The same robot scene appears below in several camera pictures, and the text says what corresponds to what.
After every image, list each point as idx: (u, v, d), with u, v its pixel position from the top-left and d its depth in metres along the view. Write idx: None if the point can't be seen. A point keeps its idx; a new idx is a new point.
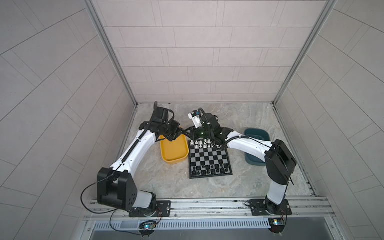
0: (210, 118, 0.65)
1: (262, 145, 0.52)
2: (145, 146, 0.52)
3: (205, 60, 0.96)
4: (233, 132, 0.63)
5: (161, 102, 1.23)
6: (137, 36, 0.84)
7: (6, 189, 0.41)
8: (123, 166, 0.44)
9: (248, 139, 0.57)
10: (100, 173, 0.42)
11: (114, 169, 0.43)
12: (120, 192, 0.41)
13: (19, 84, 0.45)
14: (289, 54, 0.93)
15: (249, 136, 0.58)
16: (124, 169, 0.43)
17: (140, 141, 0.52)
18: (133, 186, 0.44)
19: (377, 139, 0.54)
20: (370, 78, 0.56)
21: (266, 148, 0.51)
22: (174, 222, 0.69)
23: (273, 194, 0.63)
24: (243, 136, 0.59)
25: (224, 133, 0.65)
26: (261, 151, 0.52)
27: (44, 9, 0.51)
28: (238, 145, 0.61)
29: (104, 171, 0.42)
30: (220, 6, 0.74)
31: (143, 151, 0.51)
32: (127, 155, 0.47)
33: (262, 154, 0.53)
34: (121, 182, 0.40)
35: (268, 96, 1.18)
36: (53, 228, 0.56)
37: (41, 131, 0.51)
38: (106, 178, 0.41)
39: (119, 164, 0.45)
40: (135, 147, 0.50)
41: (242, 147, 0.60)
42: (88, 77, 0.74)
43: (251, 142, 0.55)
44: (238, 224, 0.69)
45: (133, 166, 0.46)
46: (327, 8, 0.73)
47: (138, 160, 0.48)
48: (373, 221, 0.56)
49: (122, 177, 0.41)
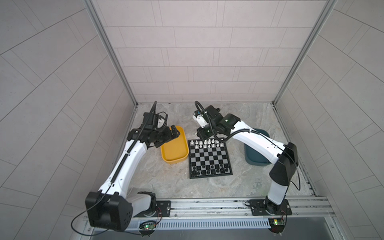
0: (208, 109, 0.62)
1: (274, 146, 0.48)
2: (136, 158, 0.48)
3: (205, 60, 0.96)
4: (240, 123, 0.56)
5: (161, 102, 1.23)
6: (137, 36, 0.84)
7: (6, 189, 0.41)
8: (112, 188, 0.41)
9: (258, 135, 0.52)
10: (89, 198, 0.39)
11: (103, 192, 0.40)
12: (113, 215, 0.38)
13: (19, 84, 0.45)
14: (289, 54, 0.93)
15: (260, 132, 0.52)
16: (113, 191, 0.40)
17: (129, 155, 0.48)
18: (127, 205, 0.42)
19: (378, 139, 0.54)
20: (370, 77, 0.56)
21: (277, 150, 0.47)
22: (174, 221, 0.69)
23: (274, 194, 0.63)
24: (253, 130, 0.53)
25: (229, 121, 0.57)
26: (273, 153, 0.48)
27: (44, 9, 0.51)
28: (244, 138, 0.55)
29: (93, 195, 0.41)
30: (220, 6, 0.74)
31: (133, 164, 0.47)
32: (117, 174, 0.44)
33: (272, 156, 0.49)
34: (112, 205, 0.38)
35: (268, 96, 1.18)
36: (53, 228, 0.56)
37: (41, 131, 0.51)
38: (96, 201, 0.38)
39: (108, 186, 0.41)
40: (125, 162, 0.46)
41: (248, 141, 0.54)
42: (88, 77, 0.74)
43: (262, 141, 0.50)
44: (238, 224, 0.69)
45: (124, 185, 0.43)
46: (327, 7, 0.73)
47: (129, 177, 0.45)
48: (373, 221, 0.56)
49: (113, 200, 0.38)
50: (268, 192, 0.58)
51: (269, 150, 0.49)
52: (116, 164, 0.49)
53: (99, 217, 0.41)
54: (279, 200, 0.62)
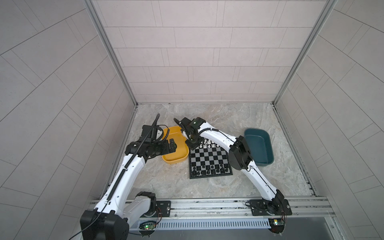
0: (183, 119, 0.79)
1: (228, 139, 0.63)
2: (133, 174, 0.48)
3: (205, 60, 0.96)
4: (205, 123, 0.70)
5: (161, 102, 1.23)
6: (137, 36, 0.84)
7: (6, 189, 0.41)
8: (108, 206, 0.40)
9: (218, 132, 0.66)
10: (84, 217, 0.38)
11: (99, 210, 0.39)
12: (108, 235, 0.37)
13: (19, 84, 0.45)
14: (289, 55, 0.93)
15: (218, 130, 0.67)
16: (109, 210, 0.39)
17: (127, 170, 0.47)
18: (125, 222, 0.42)
19: (377, 139, 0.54)
20: (370, 77, 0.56)
21: (230, 142, 0.62)
22: (175, 222, 0.69)
23: (263, 191, 0.66)
24: (213, 128, 0.68)
25: (197, 122, 0.71)
26: (227, 144, 0.63)
27: (44, 9, 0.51)
28: (208, 135, 0.70)
29: (88, 214, 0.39)
30: (220, 6, 0.74)
31: (130, 181, 0.46)
32: (113, 191, 0.43)
33: (227, 147, 0.64)
34: (108, 224, 0.37)
35: (268, 96, 1.18)
36: (53, 228, 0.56)
37: (41, 131, 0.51)
38: (91, 221, 0.37)
39: (104, 204, 0.40)
40: (122, 178, 0.45)
41: (211, 137, 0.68)
42: (89, 77, 0.74)
43: (220, 136, 0.65)
44: (238, 224, 0.69)
45: (120, 203, 0.42)
46: (327, 8, 0.73)
47: (126, 193, 0.44)
48: (373, 221, 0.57)
49: (109, 220, 0.38)
50: (261, 192, 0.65)
51: (225, 143, 0.63)
52: (113, 180, 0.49)
53: (94, 236, 0.40)
54: (270, 194, 0.64)
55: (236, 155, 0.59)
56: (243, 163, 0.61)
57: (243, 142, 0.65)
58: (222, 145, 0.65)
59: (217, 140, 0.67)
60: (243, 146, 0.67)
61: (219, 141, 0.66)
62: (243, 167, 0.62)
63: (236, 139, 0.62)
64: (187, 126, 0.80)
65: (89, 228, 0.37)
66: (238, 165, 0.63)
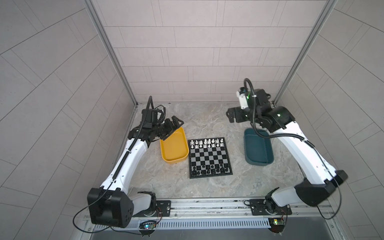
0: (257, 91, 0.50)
1: (325, 168, 0.40)
2: (137, 157, 0.49)
3: (205, 60, 0.96)
4: (292, 124, 0.45)
5: (161, 102, 1.23)
6: (137, 36, 0.84)
7: (6, 188, 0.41)
8: (114, 184, 0.41)
9: (312, 149, 0.42)
10: (91, 193, 0.39)
11: (105, 188, 0.41)
12: (114, 211, 0.39)
13: (19, 84, 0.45)
14: (289, 54, 0.93)
15: (314, 147, 0.43)
16: (115, 187, 0.41)
17: (131, 152, 0.49)
18: (129, 201, 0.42)
19: (378, 138, 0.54)
20: (370, 77, 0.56)
21: (328, 174, 0.40)
22: (174, 221, 0.69)
23: (281, 197, 0.61)
24: (307, 142, 0.43)
25: (283, 115, 0.46)
26: (318, 175, 0.41)
27: (43, 8, 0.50)
28: (292, 144, 0.46)
29: (95, 191, 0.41)
30: (220, 6, 0.74)
31: (134, 162, 0.48)
32: (118, 171, 0.44)
33: (317, 178, 0.42)
34: (114, 200, 0.38)
35: (268, 96, 1.18)
36: (53, 228, 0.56)
37: (41, 131, 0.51)
38: (98, 197, 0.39)
39: (110, 182, 0.42)
40: (126, 159, 0.47)
41: (295, 148, 0.45)
42: (88, 77, 0.74)
43: (312, 156, 0.42)
44: (238, 224, 0.69)
45: (125, 181, 0.43)
46: (327, 7, 0.73)
47: (129, 174, 0.45)
48: (373, 220, 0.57)
49: (115, 196, 0.39)
50: (278, 191, 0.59)
51: (317, 171, 0.41)
52: (117, 162, 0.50)
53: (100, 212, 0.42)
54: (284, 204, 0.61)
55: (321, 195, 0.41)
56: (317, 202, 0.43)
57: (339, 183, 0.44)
58: (306, 167, 0.44)
59: (304, 158, 0.44)
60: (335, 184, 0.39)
61: (308, 162, 0.43)
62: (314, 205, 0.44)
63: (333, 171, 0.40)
64: (261, 106, 0.50)
65: (95, 204, 0.38)
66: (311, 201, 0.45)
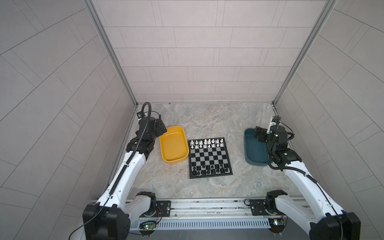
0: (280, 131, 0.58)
1: (327, 203, 0.42)
2: (134, 171, 0.48)
3: (205, 60, 0.96)
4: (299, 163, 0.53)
5: (161, 102, 1.23)
6: (137, 36, 0.84)
7: (6, 188, 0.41)
8: (111, 200, 0.41)
9: (314, 185, 0.47)
10: (86, 211, 0.38)
11: (101, 204, 0.40)
12: (111, 228, 0.38)
13: (19, 84, 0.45)
14: (289, 55, 0.93)
15: (317, 182, 0.47)
16: (112, 203, 0.40)
17: (128, 166, 0.48)
18: (126, 218, 0.42)
19: (378, 139, 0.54)
20: (370, 78, 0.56)
21: (330, 210, 0.41)
22: (174, 221, 0.69)
23: (285, 206, 0.60)
24: (309, 176, 0.49)
25: (289, 155, 0.56)
26: (321, 208, 0.42)
27: (44, 8, 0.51)
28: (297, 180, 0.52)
29: (91, 208, 0.39)
30: (220, 6, 0.74)
31: (131, 176, 0.47)
32: (116, 186, 0.44)
33: (320, 211, 0.43)
34: (110, 217, 0.37)
35: (268, 96, 1.18)
36: (53, 228, 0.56)
37: (41, 131, 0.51)
38: (94, 214, 0.38)
39: (107, 198, 0.41)
40: (123, 174, 0.46)
41: (300, 184, 0.50)
42: (88, 77, 0.74)
43: (314, 190, 0.46)
44: (238, 224, 0.69)
45: (123, 197, 0.42)
46: (327, 8, 0.73)
47: (127, 189, 0.45)
48: (373, 221, 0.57)
49: (111, 213, 0.38)
50: (287, 203, 0.59)
51: (319, 204, 0.43)
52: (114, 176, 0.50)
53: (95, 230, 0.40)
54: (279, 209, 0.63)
55: (323, 231, 0.40)
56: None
57: (353, 229, 0.40)
58: (311, 203, 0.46)
59: (308, 192, 0.47)
60: (348, 229, 0.42)
61: (310, 196, 0.46)
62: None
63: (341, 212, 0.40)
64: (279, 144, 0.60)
65: (91, 222, 0.38)
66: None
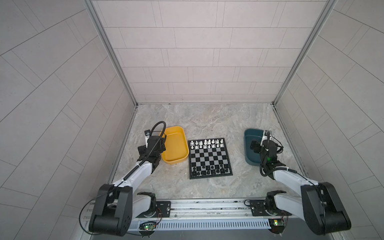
0: (272, 148, 0.67)
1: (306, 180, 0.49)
2: (144, 171, 0.57)
3: (205, 60, 0.96)
4: None
5: (161, 102, 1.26)
6: (137, 37, 0.85)
7: (6, 189, 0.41)
8: (123, 183, 0.47)
9: (294, 174, 0.55)
10: (102, 189, 0.43)
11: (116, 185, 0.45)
12: (119, 208, 0.41)
13: (19, 84, 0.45)
14: (289, 55, 0.93)
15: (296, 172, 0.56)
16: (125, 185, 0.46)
17: (140, 166, 0.57)
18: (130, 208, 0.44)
19: (378, 139, 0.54)
20: (370, 78, 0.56)
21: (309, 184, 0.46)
22: (174, 222, 0.69)
23: (285, 201, 0.60)
24: (290, 170, 0.58)
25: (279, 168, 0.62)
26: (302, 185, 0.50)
27: (44, 9, 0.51)
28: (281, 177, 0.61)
29: (105, 187, 0.44)
30: (220, 6, 0.74)
31: (141, 175, 0.54)
32: (129, 175, 0.51)
33: None
34: (122, 196, 0.42)
35: (268, 96, 1.18)
36: (53, 229, 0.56)
37: (41, 131, 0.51)
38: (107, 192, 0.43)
39: (120, 181, 0.47)
40: (136, 170, 0.54)
41: (285, 179, 0.59)
42: (89, 77, 0.74)
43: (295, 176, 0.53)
44: (238, 225, 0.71)
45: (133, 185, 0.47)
46: (327, 8, 0.73)
47: (136, 183, 0.51)
48: (373, 221, 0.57)
49: (123, 192, 0.43)
50: (285, 197, 0.60)
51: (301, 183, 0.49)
52: None
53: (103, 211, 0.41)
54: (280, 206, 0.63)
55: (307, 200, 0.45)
56: (318, 215, 0.41)
57: (330, 196, 0.46)
58: (296, 187, 0.53)
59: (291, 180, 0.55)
60: (331, 202, 0.46)
61: (294, 184, 0.53)
62: (317, 221, 0.42)
63: (318, 185, 0.47)
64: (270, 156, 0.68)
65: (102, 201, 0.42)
66: (314, 221, 0.43)
